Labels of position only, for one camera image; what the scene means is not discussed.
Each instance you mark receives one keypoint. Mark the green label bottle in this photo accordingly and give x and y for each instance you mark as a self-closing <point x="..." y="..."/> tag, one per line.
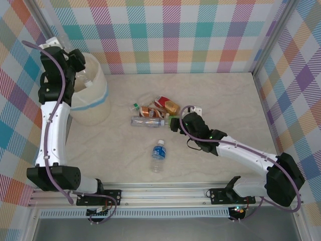
<point x="171" y="119"/>

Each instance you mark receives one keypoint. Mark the clear bottle white cap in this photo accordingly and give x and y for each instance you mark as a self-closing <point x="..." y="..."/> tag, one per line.
<point x="86" y="81"/>

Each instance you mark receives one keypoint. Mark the brown coffee bottle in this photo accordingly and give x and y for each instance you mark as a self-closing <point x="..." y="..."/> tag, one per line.
<point x="150" y="113"/>

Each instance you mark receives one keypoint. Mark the large blue label water bottle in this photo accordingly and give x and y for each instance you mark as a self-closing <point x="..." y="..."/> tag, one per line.
<point x="158" y="151"/>

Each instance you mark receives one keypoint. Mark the long clear plastic bottle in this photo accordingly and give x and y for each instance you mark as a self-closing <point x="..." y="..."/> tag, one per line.
<point x="146" y="121"/>

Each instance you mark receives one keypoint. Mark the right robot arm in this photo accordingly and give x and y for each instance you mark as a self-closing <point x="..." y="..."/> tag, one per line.
<point x="245" y="158"/>

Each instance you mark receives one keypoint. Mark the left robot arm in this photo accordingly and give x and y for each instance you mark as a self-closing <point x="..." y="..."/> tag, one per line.
<point x="54" y="135"/>

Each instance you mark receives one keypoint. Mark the beige bin with white liner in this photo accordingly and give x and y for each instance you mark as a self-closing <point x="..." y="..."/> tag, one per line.
<point x="95" y="110"/>

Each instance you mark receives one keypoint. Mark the crushed clear bottle green band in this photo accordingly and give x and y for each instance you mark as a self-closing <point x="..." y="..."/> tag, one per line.
<point x="145" y="100"/>

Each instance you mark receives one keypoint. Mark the right electronics board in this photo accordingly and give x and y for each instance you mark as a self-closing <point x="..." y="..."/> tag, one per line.
<point x="238" y="210"/>

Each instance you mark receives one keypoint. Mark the electronics board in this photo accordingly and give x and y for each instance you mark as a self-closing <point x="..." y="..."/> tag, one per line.
<point x="99" y="212"/>
<point x="238" y="210"/>

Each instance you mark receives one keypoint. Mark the left electronics board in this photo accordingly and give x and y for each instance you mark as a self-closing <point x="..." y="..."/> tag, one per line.
<point x="99" y="212"/>

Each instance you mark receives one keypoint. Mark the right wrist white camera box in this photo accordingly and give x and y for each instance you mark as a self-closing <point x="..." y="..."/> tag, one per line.
<point x="197" y="109"/>

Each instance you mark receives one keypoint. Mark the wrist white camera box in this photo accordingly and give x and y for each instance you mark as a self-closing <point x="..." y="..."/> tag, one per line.
<point x="197" y="109"/>
<point x="50" y="43"/>

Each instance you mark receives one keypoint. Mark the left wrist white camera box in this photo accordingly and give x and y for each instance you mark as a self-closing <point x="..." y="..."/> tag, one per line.
<point x="50" y="43"/>

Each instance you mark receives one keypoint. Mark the aluminium frame post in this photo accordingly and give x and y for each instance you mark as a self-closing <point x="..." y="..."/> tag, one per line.
<point x="47" y="22"/>
<point x="273" y="37"/>

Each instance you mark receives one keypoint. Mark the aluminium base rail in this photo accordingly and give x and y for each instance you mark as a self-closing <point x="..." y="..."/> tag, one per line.
<point x="163" y="195"/>

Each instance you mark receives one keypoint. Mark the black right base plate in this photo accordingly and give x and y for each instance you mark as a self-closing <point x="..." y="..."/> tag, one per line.
<point x="217" y="197"/>

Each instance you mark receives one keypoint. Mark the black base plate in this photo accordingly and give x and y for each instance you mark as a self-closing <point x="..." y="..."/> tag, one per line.
<point x="114" y="194"/>
<point x="217" y="197"/>

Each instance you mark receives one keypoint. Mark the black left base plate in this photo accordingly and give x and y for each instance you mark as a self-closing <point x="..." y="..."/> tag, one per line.
<point x="114" y="194"/>

